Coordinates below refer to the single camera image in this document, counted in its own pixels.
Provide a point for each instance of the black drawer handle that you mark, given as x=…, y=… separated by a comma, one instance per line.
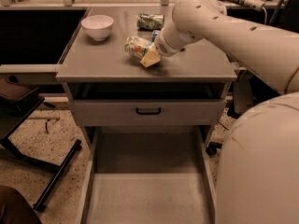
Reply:
x=148, y=111

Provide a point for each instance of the white green 7up can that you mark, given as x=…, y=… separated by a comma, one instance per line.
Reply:
x=137, y=46

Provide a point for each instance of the black office chair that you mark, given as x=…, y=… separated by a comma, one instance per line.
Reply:
x=239, y=96

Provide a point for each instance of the green soda can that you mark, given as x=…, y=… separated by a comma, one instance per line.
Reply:
x=150, y=21

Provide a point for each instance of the grey drawer cabinet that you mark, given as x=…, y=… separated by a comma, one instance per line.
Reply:
x=105, y=71

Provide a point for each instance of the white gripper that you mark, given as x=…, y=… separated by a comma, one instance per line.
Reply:
x=163, y=44

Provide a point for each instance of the closed top drawer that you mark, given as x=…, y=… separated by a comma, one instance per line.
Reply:
x=125, y=113

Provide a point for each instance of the brown object bottom left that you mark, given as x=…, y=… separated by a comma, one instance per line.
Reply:
x=14, y=209

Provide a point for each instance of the blue pepsi can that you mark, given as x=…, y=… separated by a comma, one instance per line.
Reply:
x=154, y=34

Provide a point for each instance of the open middle drawer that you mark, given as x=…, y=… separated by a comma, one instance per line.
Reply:
x=147, y=178

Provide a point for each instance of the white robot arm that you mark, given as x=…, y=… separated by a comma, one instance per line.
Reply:
x=258, y=177

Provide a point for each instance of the white ceramic bowl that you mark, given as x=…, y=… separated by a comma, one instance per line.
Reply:
x=98, y=27

